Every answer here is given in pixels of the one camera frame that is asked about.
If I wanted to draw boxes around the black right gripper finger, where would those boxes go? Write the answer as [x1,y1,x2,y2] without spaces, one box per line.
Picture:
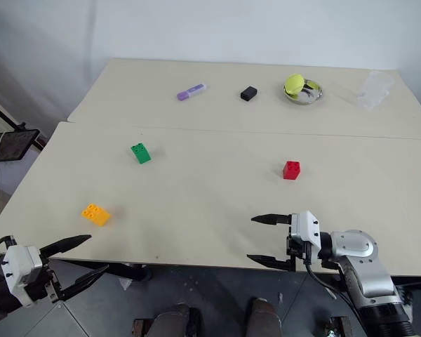
[246,253,292,272]
[250,212,290,227]

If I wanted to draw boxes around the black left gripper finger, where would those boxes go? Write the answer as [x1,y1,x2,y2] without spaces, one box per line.
[38,234,93,260]
[57,264,111,303]

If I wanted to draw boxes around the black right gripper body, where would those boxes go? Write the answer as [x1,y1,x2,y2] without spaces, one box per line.
[286,213,312,273]

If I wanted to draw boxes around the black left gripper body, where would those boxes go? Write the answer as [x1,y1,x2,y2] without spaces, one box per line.
[24,250,62,305]

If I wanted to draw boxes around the orange toy brick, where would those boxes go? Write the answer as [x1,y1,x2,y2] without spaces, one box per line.
[81,203,112,227]

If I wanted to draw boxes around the red toy brick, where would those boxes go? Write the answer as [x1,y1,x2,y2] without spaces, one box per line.
[282,160,302,180]

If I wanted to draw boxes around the dark rounded shape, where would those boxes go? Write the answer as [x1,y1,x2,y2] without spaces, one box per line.
[150,303,192,337]
[247,297,282,337]

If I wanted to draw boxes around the black tablet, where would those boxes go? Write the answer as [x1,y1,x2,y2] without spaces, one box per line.
[0,128,41,164]

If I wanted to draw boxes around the green toy brick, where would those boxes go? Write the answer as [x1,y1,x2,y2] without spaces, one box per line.
[130,143,153,165]

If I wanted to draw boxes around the small black box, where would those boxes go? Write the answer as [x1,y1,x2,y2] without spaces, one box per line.
[240,85,260,103]

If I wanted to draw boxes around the shiny metal bowl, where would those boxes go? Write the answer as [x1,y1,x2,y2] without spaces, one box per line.
[279,79,324,105]

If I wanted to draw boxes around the yellow-green tennis ball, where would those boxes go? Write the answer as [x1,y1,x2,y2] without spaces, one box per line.
[284,73,306,96]

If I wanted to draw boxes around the purple highlighter pen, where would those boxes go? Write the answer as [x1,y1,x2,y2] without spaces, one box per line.
[176,83,211,102]

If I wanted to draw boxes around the clear plastic bag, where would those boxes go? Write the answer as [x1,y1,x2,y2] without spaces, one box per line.
[356,71,396,112]

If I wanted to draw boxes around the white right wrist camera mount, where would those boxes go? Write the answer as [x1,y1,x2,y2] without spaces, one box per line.
[290,210,323,254]

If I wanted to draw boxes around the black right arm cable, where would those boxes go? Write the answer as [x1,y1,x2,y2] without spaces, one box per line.
[301,242,362,320]

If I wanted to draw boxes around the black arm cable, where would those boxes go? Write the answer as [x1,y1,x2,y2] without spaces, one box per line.
[0,235,17,256]
[301,242,362,320]

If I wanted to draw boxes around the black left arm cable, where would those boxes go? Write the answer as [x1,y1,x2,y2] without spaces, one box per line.
[0,235,17,256]

